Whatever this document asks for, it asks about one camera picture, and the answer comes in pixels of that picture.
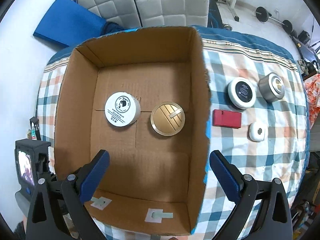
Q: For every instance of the white barbell rack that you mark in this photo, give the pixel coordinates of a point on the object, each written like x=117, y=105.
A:
x=232, y=2

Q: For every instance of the checkered blanket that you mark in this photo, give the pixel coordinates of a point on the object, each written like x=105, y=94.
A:
x=252, y=162

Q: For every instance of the black speaker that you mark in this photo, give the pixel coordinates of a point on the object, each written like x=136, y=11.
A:
x=304, y=36

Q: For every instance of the short barbell with black plates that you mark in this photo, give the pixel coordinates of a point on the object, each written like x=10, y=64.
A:
x=272, y=17

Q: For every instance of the white tube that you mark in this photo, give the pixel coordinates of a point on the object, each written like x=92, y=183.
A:
x=31, y=133

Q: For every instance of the blue foam mat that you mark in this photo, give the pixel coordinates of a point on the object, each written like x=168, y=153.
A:
x=67, y=20

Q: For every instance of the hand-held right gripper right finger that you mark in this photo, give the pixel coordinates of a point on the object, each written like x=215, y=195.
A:
x=225, y=176

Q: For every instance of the grey tufted cushion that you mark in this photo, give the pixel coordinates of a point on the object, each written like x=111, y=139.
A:
x=110, y=2
x=172, y=2

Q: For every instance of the dark blue cloth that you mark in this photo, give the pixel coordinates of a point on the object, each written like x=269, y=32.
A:
x=113, y=27

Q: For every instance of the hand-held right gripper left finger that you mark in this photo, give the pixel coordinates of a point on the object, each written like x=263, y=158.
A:
x=96, y=175

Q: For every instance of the silver metallic jar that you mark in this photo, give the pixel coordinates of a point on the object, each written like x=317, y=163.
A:
x=271, y=87

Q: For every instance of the gold lidded jar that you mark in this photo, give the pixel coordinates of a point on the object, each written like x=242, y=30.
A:
x=168, y=118

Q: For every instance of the small white rounded case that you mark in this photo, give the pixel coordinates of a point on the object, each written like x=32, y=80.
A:
x=257, y=132

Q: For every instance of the small red box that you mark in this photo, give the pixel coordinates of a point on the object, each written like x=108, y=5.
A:
x=226, y=118

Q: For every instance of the white jar with portrait label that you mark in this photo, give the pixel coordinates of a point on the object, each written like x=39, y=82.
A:
x=121, y=108

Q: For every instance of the cardboard box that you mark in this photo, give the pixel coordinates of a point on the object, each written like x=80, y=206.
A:
x=160, y=170

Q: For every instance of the black and blue weight bench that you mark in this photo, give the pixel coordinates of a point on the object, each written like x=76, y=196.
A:
x=213, y=12

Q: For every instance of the white jar with black lid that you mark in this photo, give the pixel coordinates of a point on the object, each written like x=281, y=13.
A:
x=242, y=92

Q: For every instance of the orange floral cloth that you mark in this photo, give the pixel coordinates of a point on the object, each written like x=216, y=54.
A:
x=313, y=100

